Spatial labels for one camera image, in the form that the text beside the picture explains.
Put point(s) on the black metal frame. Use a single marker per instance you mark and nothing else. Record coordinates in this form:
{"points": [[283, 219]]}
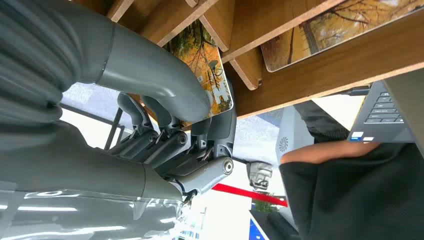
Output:
{"points": [[114, 127]]}

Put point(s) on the grey laptop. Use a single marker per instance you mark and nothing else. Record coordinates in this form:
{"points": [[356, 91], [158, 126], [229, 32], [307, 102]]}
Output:
{"points": [[374, 126]]}

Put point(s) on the person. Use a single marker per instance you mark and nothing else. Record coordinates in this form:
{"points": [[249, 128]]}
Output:
{"points": [[357, 198]]}

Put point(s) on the red floor tape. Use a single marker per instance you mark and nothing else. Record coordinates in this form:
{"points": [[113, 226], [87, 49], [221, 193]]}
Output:
{"points": [[248, 193]]}

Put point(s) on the brown wooden card rack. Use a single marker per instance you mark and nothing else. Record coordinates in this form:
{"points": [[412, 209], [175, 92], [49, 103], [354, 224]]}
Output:
{"points": [[331, 69]]}

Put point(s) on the white cabinet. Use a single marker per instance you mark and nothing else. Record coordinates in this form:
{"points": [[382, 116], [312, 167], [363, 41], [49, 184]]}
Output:
{"points": [[291, 136]]}

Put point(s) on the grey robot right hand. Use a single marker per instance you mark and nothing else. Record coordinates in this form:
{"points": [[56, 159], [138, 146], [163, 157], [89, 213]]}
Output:
{"points": [[82, 172]]}

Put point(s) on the blue board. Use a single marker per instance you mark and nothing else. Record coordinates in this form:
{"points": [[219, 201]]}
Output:
{"points": [[256, 232]]}

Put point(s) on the small grey white floor object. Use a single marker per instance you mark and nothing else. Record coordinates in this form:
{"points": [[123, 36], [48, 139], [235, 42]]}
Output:
{"points": [[260, 175]]}

